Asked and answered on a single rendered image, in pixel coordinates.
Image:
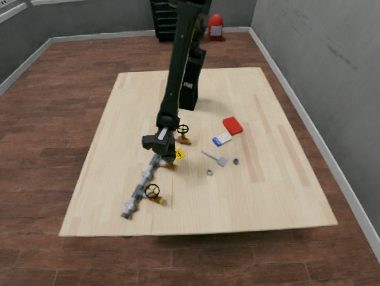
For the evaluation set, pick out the grey pipe manifold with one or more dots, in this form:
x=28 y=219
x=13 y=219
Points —
x=139 y=192

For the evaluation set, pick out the red flat rectangular block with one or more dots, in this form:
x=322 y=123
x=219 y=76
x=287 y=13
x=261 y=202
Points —
x=232 y=125

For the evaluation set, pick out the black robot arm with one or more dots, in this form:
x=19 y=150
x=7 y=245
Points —
x=168 y=120

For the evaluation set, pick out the yellow diamond-shaped tag with chain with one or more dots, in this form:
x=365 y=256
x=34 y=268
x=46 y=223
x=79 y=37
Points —
x=179 y=154

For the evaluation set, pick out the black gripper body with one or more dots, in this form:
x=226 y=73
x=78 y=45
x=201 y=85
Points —
x=171 y=149

